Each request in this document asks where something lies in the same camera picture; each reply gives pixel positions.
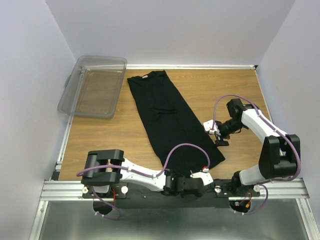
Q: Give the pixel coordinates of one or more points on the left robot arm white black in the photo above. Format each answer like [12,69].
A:
[109,167]

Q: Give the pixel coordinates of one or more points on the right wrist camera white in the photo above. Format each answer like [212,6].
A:
[211,127]

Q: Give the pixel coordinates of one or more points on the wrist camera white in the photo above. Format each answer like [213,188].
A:
[204,175]
[211,127]

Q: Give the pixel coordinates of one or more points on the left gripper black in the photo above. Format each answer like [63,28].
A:
[182,194]

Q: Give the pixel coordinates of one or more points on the clear plastic bin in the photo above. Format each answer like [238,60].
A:
[93,88]

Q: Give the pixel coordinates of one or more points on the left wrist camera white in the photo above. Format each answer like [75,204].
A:
[204,175]

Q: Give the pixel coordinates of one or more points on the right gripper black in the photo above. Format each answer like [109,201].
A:
[221,143]

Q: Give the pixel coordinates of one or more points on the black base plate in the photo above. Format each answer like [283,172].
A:
[125,195]

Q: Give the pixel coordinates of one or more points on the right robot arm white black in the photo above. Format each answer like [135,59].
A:
[280,157]

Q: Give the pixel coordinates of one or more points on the aluminium frame rail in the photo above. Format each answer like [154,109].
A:
[55,189]

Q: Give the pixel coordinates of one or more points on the black t shirt blue logo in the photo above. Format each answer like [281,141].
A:
[175,134]

